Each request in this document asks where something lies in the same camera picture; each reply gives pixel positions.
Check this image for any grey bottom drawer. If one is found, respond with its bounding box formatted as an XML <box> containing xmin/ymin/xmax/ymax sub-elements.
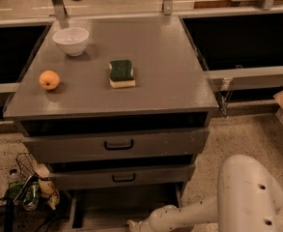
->
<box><xmin>69</xmin><ymin>183</ymin><xmax>184</xmax><ymax>232</ymax></box>

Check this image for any grey drawer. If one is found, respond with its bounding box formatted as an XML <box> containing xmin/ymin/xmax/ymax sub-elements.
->
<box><xmin>69</xmin><ymin>183</ymin><xmax>184</xmax><ymax>232</ymax></box>
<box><xmin>23</xmin><ymin>129</ymin><xmax>210</xmax><ymax>163</ymax></box>
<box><xmin>49</xmin><ymin>164</ymin><xmax>195</xmax><ymax>190</ymax></box>

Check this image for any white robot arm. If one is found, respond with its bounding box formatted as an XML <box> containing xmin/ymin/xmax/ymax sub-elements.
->
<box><xmin>127</xmin><ymin>155</ymin><xmax>283</xmax><ymax>232</ymax></box>

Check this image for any grey drawer cabinet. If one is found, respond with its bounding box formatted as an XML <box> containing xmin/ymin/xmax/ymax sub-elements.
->
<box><xmin>3</xmin><ymin>14</ymin><xmax>219</xmax><ymax>198</ymax></box>

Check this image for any grey top drawer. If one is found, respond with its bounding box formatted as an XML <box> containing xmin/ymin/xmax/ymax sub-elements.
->
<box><xmin>23</xmin><ymin>129</ymin><xmax>210</xmax><ymax>163</ymax></box>

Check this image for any grey middle drawer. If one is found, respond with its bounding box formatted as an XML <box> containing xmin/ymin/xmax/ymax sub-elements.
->
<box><xmin>49</xmin><ymin>164</ymin><xmax>195</xmax><ymax>190</ymax></box>

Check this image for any green yellow sponge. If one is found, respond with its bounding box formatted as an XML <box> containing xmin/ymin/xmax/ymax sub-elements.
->
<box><xmin>109</xmin><ymin>59</ymin><xmax>135</xmax><ymax>89</ymax></box>

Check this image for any white ceramic bowl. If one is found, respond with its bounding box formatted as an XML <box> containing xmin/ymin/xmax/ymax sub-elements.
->
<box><xmin>52</xmin><ymin>27</ymin><xmax>89</xmax><ymax>56</ymax></box>

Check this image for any orange fruit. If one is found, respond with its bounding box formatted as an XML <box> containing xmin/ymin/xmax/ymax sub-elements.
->
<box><xmin>39</xmin><ymin>71</ymin><xmax>60</xmax><ymax>91</ymax></box>

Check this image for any green snack bag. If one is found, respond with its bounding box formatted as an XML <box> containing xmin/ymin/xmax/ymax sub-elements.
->
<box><xmin>22</xmin><ymin>182</ymin><xmax>41</xmax><ymax>212</ymax></box>

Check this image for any clear plastic bottle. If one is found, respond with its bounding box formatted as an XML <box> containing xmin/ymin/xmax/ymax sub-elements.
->
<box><xmin>8</xmin><ymin>169</ymin><xmax>19</xmax><ymax>186</ymax></box>

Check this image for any black wire basket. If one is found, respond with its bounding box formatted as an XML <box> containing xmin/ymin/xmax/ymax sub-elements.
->
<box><xmin>15</xmin><ymin>153</ymin><xmax>37</xmax><ymax>179</ymax></box>

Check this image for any metal bracket left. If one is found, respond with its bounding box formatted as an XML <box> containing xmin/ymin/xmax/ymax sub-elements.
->
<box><xmin>51</xmin><ymin>0</ymin><xmax>67</xmax><ymax>20</ymax></box>

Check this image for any black cable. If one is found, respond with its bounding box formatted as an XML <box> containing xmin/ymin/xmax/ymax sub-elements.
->
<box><xmin>34</xmin><ymin>210</ymin><xmax>68</xmax><ymax>232</ymax></box>

